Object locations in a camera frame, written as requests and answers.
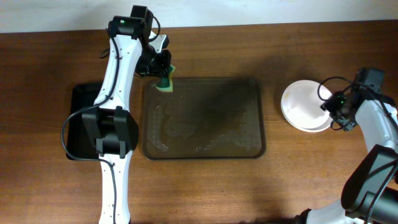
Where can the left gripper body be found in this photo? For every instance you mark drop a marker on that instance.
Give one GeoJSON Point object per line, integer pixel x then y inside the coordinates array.
{"type": "Point", "coordinates": [152, 61]}

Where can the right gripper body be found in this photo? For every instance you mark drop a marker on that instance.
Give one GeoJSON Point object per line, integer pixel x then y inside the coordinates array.
{"type": "Point", "coordinates": [337, 111]}

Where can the green yellow sponge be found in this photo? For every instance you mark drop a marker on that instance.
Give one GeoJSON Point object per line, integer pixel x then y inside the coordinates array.
{"type": "Point", "coordinates": [166, 84]}

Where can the white plate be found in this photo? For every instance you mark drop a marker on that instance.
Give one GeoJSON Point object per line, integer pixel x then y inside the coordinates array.
{"type": "Point", "coordinates": [303, 111]}
{"type": "Point", "coordinates": [305, 86]}

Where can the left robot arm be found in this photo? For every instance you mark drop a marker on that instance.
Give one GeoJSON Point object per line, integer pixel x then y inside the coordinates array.
{"type": "Point", "coordinates": [112, 131]}

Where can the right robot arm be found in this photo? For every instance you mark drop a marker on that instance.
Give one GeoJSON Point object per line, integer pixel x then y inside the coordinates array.
{"type": "Point", "coordinates": [366, 197]}

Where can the brown plastic serving tray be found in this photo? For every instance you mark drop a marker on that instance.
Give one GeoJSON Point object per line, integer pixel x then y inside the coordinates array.
{"type": "Point", "coordinates": [204, 118]}

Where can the black rectangular tray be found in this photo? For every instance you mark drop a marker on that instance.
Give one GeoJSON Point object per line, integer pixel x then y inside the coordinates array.
{"type": "Point", "coordinates": [78, 143]}

